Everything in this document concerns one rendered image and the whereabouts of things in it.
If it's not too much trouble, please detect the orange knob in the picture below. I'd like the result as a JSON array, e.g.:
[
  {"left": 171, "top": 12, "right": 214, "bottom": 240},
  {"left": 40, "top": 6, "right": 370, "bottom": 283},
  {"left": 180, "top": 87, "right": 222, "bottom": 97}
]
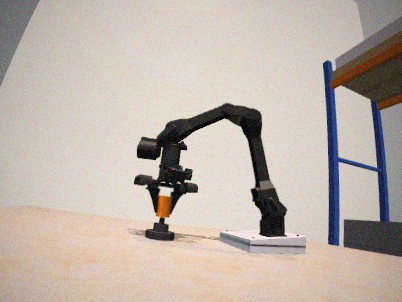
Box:
[{"left": 156, "top": 196, "right": 172, "bottom": 218}]

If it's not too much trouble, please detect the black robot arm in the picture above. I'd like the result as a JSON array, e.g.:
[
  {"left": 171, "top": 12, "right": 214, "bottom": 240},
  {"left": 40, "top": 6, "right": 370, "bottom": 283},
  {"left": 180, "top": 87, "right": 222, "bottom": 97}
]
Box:
[{"left": 137, "top": 102, "right": 287, "bottom": 237}]

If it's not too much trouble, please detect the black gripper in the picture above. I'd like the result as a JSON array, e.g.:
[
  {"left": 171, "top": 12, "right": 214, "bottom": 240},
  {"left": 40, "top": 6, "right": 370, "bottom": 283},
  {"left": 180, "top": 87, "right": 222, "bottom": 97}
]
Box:
[{"left": 134, "top": 160, "right": 198, "bottom": 214}]

